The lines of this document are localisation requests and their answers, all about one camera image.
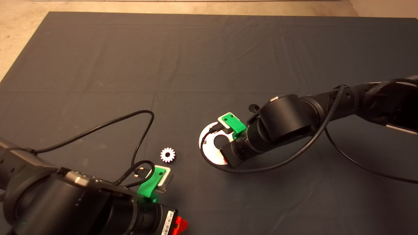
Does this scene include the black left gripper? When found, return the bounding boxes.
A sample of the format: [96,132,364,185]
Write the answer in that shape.
[131,199,189,235]

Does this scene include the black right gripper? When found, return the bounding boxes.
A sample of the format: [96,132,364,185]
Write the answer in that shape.
[220,129,262,168]

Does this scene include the round metal carrier plate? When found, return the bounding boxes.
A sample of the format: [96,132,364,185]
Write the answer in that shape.
[199,122,234,166]

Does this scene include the bright steel spur gear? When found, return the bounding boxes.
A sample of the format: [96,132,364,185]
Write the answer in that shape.
[160,147,176,163]

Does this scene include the dark grey table cloth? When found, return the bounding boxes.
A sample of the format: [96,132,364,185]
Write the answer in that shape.
[0,12,418,235]

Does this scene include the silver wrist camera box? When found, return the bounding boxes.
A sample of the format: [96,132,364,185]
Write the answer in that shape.
[217,114,233,133]
[155,165,173,192]

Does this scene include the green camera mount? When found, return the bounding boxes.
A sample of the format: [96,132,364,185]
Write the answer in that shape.
[137,166,167,202]
[221,112,247,140]

